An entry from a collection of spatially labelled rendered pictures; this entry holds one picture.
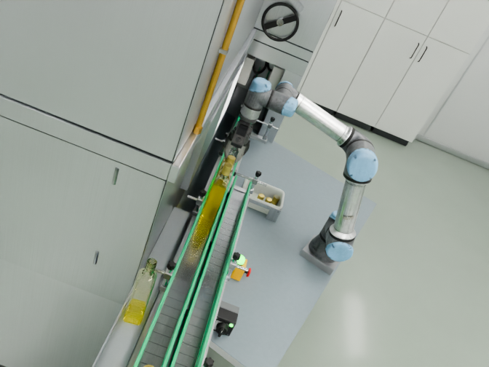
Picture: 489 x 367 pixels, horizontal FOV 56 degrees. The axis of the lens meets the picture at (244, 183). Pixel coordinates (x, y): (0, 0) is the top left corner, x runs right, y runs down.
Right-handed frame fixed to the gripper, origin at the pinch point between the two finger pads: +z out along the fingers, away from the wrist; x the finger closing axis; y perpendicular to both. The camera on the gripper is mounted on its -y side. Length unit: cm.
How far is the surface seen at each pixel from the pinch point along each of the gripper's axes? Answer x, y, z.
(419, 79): -165, 385, 31
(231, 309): -21, -46, 32
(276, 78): -6, 118, 2
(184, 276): -1, -43, 28
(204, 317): -12, -58, 28
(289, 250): -43, 10, 41
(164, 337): -2, -71, 28
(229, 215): -8.8, 0.4, 27.8
